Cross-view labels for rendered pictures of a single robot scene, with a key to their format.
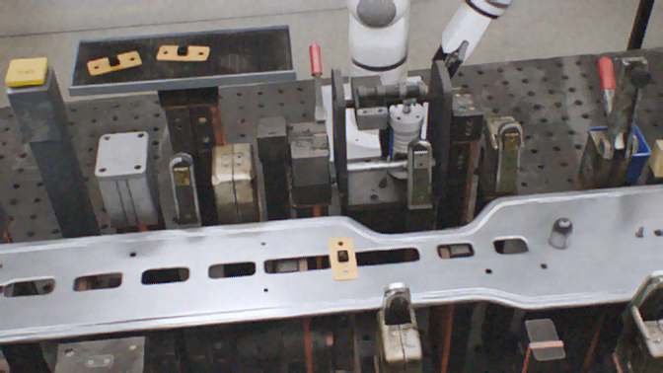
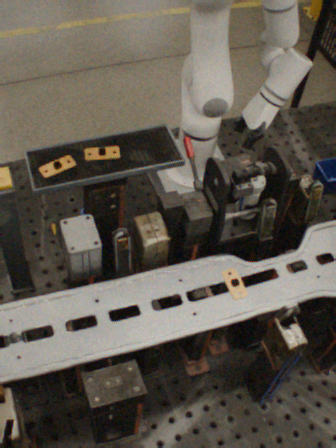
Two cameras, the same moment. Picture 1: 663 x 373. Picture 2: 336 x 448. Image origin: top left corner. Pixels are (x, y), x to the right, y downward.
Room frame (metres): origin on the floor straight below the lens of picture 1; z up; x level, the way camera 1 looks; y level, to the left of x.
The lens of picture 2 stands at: (0.26, 0.41, 2.11)
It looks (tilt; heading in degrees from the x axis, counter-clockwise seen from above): 51 degrees down; 338
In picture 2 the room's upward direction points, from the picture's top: 9 degrees clockwise
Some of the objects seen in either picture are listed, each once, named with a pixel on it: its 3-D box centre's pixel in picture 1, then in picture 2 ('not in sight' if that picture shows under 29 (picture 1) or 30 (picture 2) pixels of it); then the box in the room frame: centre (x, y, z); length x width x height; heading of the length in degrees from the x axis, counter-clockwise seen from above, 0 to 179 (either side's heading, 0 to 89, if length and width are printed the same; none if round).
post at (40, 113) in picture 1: (61, 173); (10, 238); (1.16, 0.49, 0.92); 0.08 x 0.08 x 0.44; 4
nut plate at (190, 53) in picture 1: (183, 51); (102, 152); (1.19, 0.24, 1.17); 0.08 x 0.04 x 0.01; 84
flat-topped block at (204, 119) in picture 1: (202, 160); (103, 217); (1.18, 0.23, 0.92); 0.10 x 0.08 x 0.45; 94
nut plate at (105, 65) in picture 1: (113, 61); (57, 165); (1.16, 0.35, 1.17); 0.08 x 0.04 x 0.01; 110
